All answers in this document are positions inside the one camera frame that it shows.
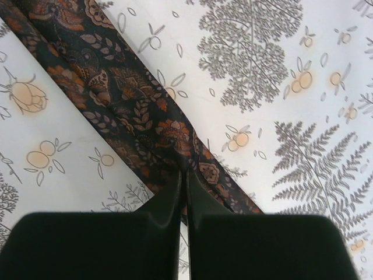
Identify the brown paisley patterned tie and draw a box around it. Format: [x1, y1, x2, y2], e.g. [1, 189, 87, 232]
[1, 1, 261, 214]

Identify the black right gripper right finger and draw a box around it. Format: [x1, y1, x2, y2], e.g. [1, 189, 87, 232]
[186, 170, 357, 280]

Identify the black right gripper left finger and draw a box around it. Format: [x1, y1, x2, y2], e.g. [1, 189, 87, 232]
[1, 172, 182, 279]

